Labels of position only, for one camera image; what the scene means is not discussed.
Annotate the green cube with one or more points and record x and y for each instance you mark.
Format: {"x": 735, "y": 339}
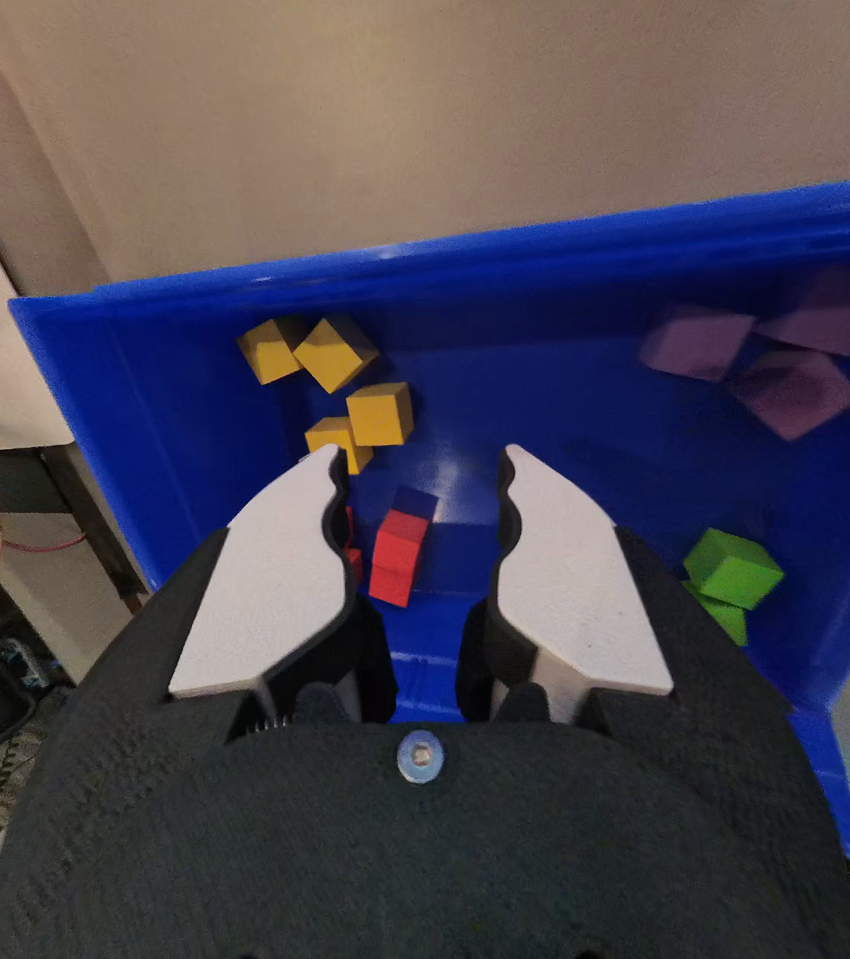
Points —
{"x": 732, "y": 568}
{"x": 726, "y": 618}

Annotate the purple cube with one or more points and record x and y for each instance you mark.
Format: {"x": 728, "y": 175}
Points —
{"x": 829, "y": 315}
{"x": 695, "y": 343}
{"x": 796, "y": 395}

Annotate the blue plastic bin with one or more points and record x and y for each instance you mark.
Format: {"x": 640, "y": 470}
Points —
{"x": 545, "y": 464}

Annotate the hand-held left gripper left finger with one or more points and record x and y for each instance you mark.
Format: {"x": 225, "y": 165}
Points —
{"x": 268, "y": 592}

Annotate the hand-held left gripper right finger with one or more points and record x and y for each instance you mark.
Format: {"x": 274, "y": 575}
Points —
{"x": 575, "y": 599}

